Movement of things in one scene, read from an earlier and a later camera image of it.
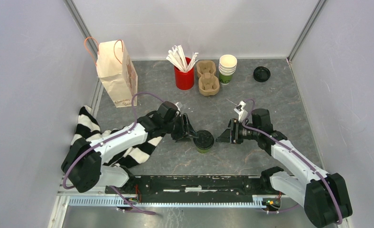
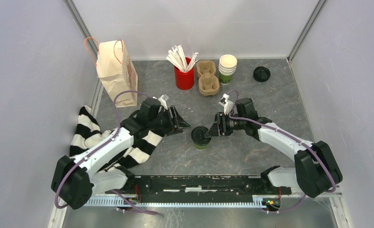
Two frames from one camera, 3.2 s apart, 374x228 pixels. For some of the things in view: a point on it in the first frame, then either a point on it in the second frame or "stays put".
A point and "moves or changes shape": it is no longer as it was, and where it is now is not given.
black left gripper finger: [190, 129] to [179, 122]
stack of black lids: [261, 73] stays put
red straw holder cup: [184, 80] stays put
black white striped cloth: [88, 127] stays put
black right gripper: [231, 134] to [219, 128]
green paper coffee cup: [202, 151] moves or changes shape
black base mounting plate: [191, 188] stays put
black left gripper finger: [184, 139] to [175, 131]
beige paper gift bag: [115, 70] stays put
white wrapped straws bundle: [176, 56] stays put
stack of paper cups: [227, 67] stays put
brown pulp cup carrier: [209, 84] stays put
